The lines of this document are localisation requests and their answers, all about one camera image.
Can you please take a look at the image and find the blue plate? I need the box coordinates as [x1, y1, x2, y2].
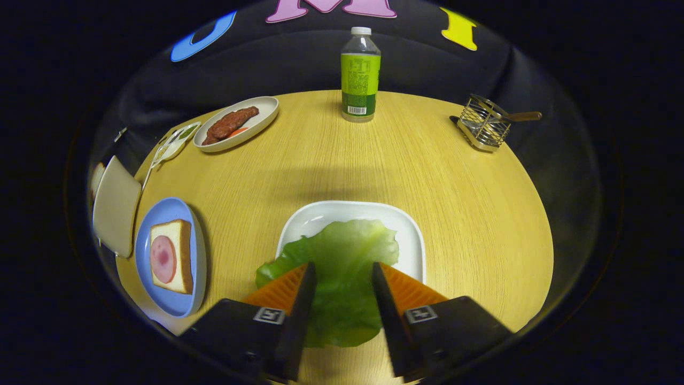
[135, 197, 207, 319]

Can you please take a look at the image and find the round white plate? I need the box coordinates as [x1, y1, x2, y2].
[193, 96, 279, 153]

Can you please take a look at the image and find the green lettuce leaf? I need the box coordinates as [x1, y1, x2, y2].
[255, 219, 400, 348]

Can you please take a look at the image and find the white sectioned dish with beans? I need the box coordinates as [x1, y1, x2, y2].
[152, 121, 202, 166]

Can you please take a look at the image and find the pink ham slice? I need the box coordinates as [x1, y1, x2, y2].
[150, 235, 177, 284]

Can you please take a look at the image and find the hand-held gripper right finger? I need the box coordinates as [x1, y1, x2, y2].
[371, 262, 514, 383]

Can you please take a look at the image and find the brown meat slice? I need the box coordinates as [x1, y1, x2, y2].
[202, 106, 260, 146]

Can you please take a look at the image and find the black backdrop cloth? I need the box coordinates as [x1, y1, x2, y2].
[80, 0, 610, 321]

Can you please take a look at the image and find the clear bottle with green label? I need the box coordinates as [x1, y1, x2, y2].
[341, 27, 382, 123]

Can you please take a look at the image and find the white toaster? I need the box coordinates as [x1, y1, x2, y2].
[92, 155, 142, 259]

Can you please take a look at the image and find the metal wire basket holder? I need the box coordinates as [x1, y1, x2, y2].
[457, 94, 511, 153]

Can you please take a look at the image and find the bread slice with ham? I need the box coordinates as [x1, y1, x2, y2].
[150, 219, 194, 295]

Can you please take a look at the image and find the wooden handled utensil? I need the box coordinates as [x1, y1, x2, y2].
[470, 95, 543, 122]

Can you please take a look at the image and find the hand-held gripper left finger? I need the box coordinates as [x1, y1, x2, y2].
[179, 262, 317, 383]

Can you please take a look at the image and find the square white plate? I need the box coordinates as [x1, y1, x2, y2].
[276, 201, 426, 284]

